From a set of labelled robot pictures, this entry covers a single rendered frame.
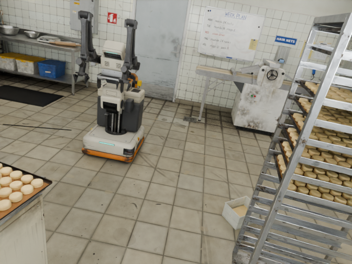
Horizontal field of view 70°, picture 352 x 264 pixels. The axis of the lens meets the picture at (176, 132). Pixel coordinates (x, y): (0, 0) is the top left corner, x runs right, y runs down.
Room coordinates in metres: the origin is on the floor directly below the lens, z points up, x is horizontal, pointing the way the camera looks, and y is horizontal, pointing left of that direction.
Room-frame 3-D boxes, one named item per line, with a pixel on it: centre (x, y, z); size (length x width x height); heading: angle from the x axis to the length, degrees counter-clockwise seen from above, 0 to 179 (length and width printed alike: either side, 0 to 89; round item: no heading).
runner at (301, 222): (1.36, -0.90, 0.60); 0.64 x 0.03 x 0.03; 80
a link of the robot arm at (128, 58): (2.45, 0.57, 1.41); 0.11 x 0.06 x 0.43; 87
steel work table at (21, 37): (5.06, 3.00, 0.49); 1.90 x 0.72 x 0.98; 87
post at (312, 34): (1.44, -0.61, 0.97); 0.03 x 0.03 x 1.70; 80
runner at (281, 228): (1.36, -0.90, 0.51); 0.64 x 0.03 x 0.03; 80
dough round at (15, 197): (0.83, 0.63, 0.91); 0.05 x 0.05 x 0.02
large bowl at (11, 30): (5.07, 3.55, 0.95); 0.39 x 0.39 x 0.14
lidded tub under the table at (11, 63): (5.09, 3.55, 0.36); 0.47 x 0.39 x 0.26; 175
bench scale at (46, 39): (5.01, 2.72, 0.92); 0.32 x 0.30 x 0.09; 4
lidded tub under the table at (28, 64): (5.07, 3.15, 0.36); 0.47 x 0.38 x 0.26; 177
